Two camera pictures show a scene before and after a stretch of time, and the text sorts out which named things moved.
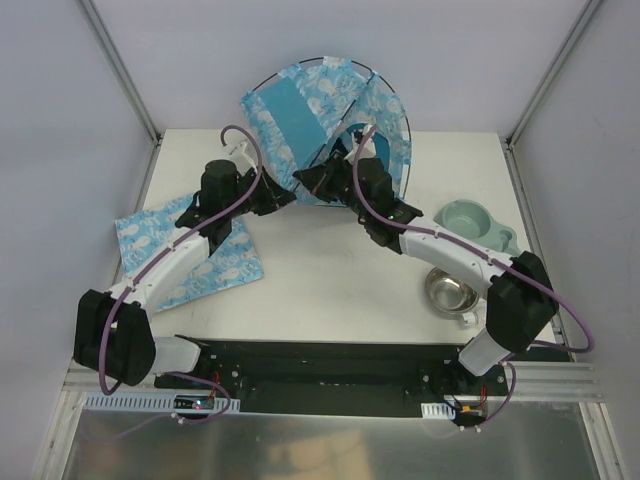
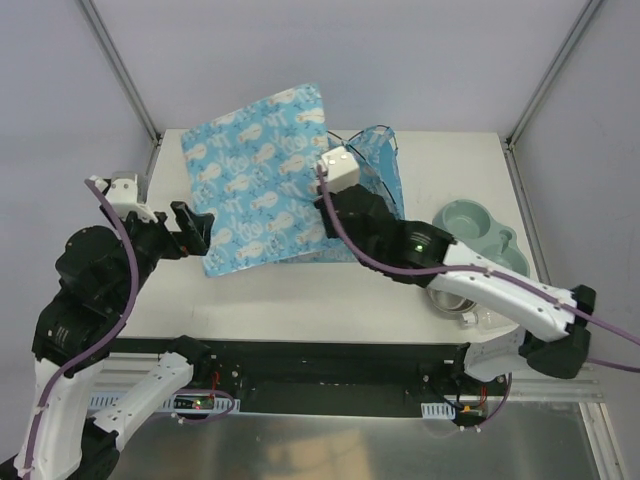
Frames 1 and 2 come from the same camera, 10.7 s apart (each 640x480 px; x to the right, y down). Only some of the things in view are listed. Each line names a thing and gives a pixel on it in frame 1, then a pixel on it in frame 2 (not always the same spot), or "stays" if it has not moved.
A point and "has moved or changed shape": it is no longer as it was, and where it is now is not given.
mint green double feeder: x=474 y=220 stays
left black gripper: x=270 y=195 → x=179 y=228
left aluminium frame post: x=119 y=67 stays
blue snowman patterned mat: x=143 y=234 has moved or changed shape
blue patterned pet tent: x=312 y=110 has moved or changed shape
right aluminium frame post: x=585 y=15 stays
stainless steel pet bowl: x=450 y=292 stays
